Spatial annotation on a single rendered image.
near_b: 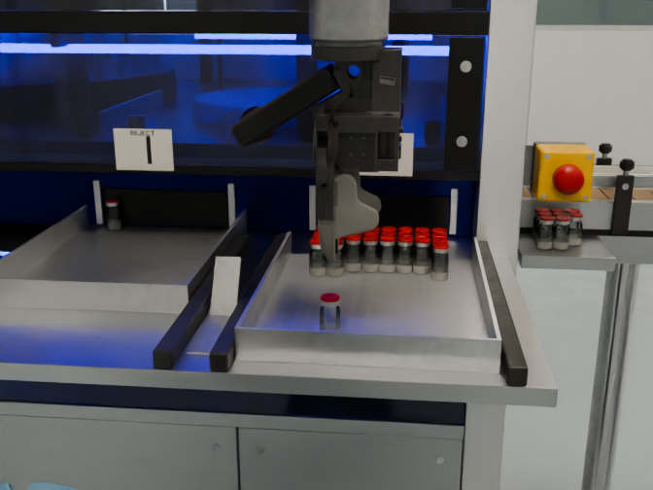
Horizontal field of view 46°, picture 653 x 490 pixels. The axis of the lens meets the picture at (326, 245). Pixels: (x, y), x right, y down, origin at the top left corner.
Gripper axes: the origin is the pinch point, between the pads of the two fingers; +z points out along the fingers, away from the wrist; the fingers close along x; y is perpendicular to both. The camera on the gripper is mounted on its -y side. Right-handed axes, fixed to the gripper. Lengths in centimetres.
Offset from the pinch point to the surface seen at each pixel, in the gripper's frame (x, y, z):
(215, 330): 0.3, -12.2, 10.2
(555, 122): 491, 111, 61
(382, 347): -6.5, 6.2, 8.2
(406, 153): 30.8, 7.8, -3.8
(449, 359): -6.5, 12.7, 9.1
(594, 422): 47, 41, 45
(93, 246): 27.8, -37.0, 10.4
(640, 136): 491, 171, 70
